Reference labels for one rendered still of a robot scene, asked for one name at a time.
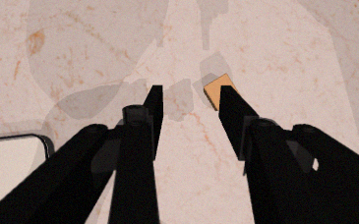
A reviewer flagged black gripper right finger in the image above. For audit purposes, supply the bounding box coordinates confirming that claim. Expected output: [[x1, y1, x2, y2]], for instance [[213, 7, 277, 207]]
[[218, 85, 359, 224]]

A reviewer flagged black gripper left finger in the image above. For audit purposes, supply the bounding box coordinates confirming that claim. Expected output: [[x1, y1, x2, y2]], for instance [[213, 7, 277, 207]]
[[0, 84, 163, 224]]

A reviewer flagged white tray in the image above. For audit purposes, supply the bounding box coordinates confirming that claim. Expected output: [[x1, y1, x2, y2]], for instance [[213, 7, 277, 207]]
[[0, 134, 55, 200]]

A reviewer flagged orange block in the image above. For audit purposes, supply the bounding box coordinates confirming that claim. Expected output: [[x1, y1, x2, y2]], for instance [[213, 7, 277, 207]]
[[204, 74, 240, 111]]

